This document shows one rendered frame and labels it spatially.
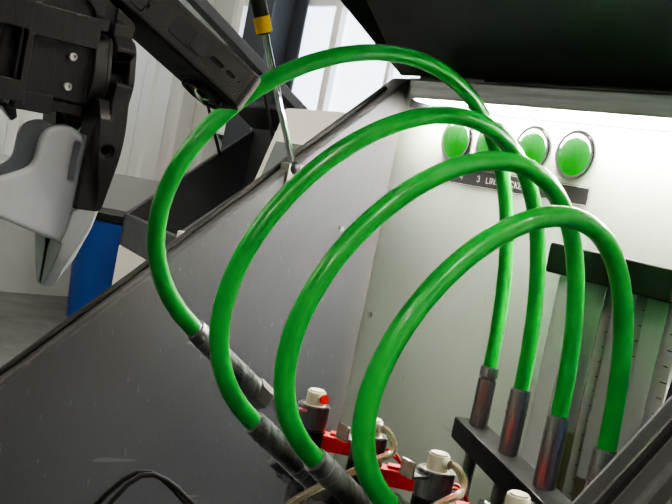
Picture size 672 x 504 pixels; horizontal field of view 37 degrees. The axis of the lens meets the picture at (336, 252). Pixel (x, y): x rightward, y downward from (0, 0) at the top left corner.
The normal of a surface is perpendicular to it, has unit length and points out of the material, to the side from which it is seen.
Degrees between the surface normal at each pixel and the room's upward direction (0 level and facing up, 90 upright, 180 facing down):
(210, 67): 90
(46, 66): 90
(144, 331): 90
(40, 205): 93
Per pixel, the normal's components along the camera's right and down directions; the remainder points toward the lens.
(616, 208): -0.80, -0.11
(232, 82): 0.52, 0.16
